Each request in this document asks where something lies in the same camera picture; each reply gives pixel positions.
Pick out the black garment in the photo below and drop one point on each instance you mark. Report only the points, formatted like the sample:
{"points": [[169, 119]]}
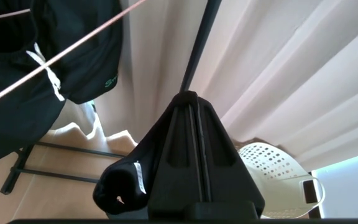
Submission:
{"points": [[123, 186]]}

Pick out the white laundry basket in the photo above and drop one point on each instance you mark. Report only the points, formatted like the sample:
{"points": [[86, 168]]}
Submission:
{"points": [[275, 193]]}

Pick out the black clothes rack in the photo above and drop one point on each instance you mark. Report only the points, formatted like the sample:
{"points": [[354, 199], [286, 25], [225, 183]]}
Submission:
{"points": [[199, 46]]}

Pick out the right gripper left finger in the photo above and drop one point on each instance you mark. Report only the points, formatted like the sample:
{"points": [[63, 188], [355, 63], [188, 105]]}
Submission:
{"points": [[172, 180]]}

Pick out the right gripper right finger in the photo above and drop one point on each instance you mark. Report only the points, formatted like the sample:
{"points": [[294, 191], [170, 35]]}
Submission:
{"points": [[232, 183]]}

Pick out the black shorts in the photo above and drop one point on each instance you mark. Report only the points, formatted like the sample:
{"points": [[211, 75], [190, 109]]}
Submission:
{"points": [[11, 124]]}

